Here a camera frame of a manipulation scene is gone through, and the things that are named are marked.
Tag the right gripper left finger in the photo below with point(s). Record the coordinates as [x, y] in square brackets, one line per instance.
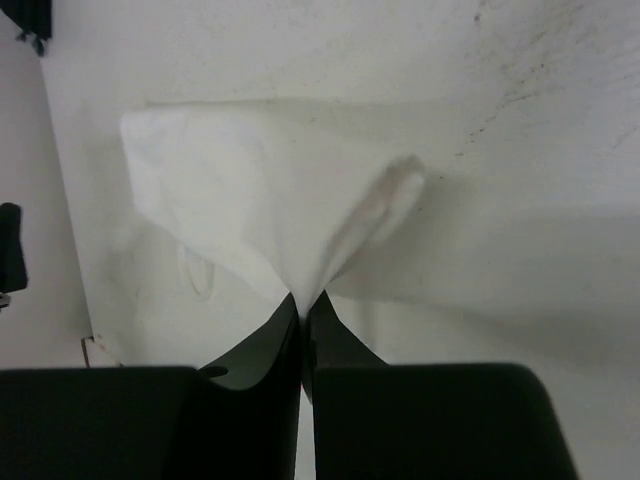
[235, 418]

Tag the folded black tank top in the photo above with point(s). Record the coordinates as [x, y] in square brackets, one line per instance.
[33, 18]

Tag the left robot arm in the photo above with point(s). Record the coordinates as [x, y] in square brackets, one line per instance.
[13, 268]

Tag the white tank top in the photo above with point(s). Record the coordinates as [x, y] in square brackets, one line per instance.
[294, 194]

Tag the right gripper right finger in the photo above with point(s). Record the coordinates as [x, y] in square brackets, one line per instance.
[374, 420]

